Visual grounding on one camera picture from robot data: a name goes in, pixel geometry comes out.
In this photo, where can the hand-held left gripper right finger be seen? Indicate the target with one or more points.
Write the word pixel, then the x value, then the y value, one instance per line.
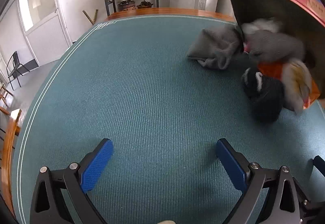
pixel 229 163

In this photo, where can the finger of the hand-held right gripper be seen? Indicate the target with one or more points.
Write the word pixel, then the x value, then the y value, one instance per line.
pixel 320 164

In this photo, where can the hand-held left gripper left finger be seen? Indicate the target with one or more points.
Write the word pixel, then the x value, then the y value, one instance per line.
pixel 97 163

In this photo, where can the black striped plush ball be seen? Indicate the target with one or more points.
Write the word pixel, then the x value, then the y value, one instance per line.
pixel 266 97

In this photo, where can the green table mat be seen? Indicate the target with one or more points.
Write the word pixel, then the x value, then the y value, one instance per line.
pixel 142 87

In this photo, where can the wooden chair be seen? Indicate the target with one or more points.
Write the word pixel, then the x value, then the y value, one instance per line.
pixel 11 122

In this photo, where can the orange plastic block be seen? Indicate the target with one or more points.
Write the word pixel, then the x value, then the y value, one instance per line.
pixel 269 69

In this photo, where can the grey cloth pouch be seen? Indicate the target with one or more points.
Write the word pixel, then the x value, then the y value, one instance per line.
pixel 215 43

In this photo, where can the grey plush toy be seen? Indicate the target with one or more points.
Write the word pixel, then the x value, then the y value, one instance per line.
pixel 276 45

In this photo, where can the black metal chair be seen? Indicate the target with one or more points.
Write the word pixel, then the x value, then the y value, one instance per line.
pixel 15 66

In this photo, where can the wooden sticks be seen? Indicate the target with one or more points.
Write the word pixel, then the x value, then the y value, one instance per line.
pixel 90 17

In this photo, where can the white glazed door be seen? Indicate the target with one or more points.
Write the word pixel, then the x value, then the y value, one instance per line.
pixel 43 26

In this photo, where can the dark decorated pot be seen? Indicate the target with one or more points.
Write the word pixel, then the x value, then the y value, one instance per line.
pixel 126 5

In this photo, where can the small potted plant brown pot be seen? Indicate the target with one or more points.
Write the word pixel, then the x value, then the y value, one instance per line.
pixel 144 5

